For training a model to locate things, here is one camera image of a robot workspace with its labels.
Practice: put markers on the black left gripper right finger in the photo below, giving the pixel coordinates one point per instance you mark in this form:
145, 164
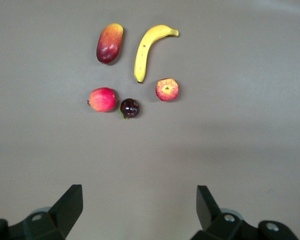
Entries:
207, 215

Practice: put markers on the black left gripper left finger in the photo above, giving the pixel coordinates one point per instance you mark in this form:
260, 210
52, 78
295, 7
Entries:
62, 215

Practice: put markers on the red yellow apple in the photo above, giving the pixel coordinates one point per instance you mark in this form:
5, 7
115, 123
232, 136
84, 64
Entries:
167, 89

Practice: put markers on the yellow banana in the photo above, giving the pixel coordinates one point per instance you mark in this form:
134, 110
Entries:
143, 55

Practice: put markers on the brown table cover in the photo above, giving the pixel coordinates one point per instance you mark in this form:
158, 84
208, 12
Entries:
215, 137

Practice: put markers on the dark purple plum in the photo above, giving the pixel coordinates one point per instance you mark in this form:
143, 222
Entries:
130, 108

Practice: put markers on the red yellow mango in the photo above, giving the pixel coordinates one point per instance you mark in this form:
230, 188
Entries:
109, 43

